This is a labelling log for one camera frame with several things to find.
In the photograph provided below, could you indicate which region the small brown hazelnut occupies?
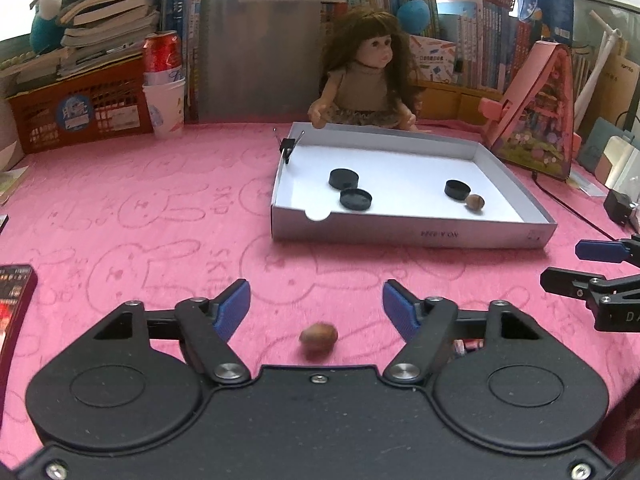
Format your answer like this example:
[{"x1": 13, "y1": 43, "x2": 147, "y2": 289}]
[{"x1": 298, "y1": 322, "x2": 338, "y2": 360}]

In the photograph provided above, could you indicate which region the black round cap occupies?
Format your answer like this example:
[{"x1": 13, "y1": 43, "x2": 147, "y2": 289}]
[{"x1": 445, "y1": 179, "x2": 471, "y2": 202}]

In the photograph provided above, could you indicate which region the small black cap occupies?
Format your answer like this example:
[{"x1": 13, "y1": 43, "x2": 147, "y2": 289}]
[{"x1": 340, "y1": 188, "x2": 372, "y2": 211}]

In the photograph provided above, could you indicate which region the small black round lid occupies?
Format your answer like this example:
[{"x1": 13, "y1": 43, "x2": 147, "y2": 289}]
[{"x1": 329, "y1": 168, "x2": 359, "y2": 191}]

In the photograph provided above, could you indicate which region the black power adapter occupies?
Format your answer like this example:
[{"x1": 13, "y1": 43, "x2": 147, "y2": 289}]
[{"x1": 603, "y1": 190, "x2": 636, "y2": 226}]

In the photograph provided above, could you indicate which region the pink towel mat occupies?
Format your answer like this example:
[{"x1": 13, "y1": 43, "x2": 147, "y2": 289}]
[{"x1": 1, "y1": 125, "x2": 639, "y2": 466}]

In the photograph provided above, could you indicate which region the pink triangular toy house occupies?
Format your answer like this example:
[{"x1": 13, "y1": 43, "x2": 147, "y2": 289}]
[{"x1": 478, "y1": 41, "x2": 579, "y2": 181}]

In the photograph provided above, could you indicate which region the grey cardboard tray box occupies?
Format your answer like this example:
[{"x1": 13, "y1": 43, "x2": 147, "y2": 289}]
[{"x1": 270, "y1": 122, "x2": 556, "y2": 249}]

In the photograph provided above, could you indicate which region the red makeup palette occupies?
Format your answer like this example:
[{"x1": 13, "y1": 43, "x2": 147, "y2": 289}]
[{"x1": 0, "y1": 264, "x2": 38, "y2": 415}]

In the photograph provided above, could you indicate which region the small black binder clip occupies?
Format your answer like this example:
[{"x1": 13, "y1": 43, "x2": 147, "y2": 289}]
[{"x1": 272, "y1": 128, "x2": 306, "y2": 165}]

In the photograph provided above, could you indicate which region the white lamp stand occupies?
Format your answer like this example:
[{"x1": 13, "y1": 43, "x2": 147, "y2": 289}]
[{"x1": 574, "y1": 10, "x2": 623, "y2": 131}]

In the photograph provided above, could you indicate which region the yellow wooden drawer box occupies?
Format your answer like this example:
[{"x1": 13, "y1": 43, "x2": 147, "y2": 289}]
[{"x1": 418, "y1": 81, "x2": 502, "y2": 126}]

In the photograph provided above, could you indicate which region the white paper cup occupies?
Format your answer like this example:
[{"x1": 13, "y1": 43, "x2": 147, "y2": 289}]
[{"x1": 142, "y1": 79, "x2": 186, "y2": 139}]

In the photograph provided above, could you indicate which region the row of shelf books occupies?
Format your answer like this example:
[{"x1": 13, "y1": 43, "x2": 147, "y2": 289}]
[{"x1": 319, "y1": 0, "x2": 597, "y2": 91}]

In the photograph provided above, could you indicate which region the colourful stationery box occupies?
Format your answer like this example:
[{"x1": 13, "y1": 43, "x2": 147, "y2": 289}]
[{"x1": 409, "y1": 35, "x2": 457, "y2": 84}]

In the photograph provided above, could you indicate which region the brown haired doll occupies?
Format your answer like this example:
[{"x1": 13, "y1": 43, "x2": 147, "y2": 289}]
[{"x1": 308, "y1": 8, "x2": 419, "y2": 131}]

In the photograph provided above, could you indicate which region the red cola can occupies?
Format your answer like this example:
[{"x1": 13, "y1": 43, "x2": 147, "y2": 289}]
[{"x1": 142, "y1": 30, "x2": 183, "y2": 86}]

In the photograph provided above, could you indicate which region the blue plush ball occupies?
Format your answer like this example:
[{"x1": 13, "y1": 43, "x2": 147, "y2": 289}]
[{"x1": 396, "y1": 0, "x2": 431, "y2": 36}]

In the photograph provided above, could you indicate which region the grey metal bin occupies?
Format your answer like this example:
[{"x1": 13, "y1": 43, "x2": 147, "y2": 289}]
[{"x1": 198, "y1": 0, "x2": 326, "y2": 122}]

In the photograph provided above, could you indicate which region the stack of books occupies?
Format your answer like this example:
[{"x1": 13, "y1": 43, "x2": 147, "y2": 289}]
[{"x1": 1, "y1": 0, "x2": 160, "y2": 92}]

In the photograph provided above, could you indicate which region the blue white plush toy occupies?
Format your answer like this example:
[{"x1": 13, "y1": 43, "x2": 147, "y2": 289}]
[{"x1": 29, "y1": 0, "x2": 64, "y2": 54}]

